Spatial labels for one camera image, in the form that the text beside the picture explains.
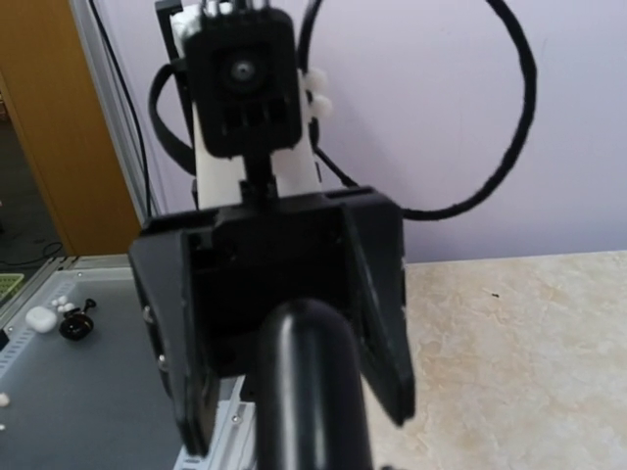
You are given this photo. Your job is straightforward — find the front aluminium rail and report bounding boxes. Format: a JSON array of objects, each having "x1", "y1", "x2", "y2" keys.
[{"x1": 173, "y1": 376, "x2": 258, "y2": 470}]

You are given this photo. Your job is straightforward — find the black round case on tray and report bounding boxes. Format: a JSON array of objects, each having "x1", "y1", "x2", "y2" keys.
[{"x1": 58, "y1": 298, "x2": 97, "y2": 342}]

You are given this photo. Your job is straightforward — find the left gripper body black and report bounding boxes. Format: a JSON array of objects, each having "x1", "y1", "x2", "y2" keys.
[{"x1": 141, "y1": 188, "x2": 379, "y2": 380}]

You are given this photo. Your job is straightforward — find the yellow wooden board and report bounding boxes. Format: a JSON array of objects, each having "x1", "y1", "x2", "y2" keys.
[{"x1": 1, "y1": 1, "x2": 140, "y2": 256}]

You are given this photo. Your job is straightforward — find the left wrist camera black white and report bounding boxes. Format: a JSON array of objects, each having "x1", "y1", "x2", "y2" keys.
[{"x1": 179, "y1": 1, "x2": 333, "y2": 210}]

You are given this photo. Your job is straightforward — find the white earbud case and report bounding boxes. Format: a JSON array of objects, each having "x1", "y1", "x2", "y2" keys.
[{"x1": 24, "y1": 305, "x2": 58, "y2": 334}]

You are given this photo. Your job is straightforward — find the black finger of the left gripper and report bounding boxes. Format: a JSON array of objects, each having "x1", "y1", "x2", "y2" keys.
[
  {"x1": 128, "y1": 231, "x2": 220, "y2": 457},
  {"x1": 342, "y1": 193, "x2": 415, "y2": 426}
]

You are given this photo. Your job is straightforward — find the black earbud charging case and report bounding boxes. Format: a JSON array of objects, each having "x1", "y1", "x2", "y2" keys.
[{"x1": 256, "y1": 299, "x2": 373, "y2": 469}]

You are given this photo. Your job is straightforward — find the grey tray surface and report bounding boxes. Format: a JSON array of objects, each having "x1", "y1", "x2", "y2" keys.
[{"x1": 1, "y1": 267, "x2": 194, "y2": 469}]

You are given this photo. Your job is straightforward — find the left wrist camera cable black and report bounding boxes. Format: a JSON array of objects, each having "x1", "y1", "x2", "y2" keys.
[{"x1": 149, "y1": 0, "x2": 539, "y2": 222}]

